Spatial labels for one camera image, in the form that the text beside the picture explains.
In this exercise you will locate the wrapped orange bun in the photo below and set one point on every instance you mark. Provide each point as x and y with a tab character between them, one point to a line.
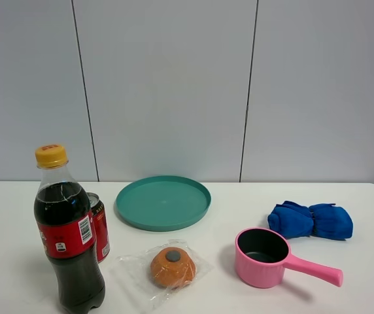
142	282

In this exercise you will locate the red herbal tea can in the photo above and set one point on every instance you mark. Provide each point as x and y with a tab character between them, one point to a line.
100	224

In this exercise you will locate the cola bottle yellow cap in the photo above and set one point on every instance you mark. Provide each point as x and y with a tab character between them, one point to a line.
65	222

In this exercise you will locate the teal round plate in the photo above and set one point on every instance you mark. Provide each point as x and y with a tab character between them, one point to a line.
163	203

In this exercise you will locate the blue folded cloth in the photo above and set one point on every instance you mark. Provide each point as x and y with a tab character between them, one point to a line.
325	220

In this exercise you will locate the pink saucepan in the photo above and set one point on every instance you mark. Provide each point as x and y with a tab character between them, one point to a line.
262	256

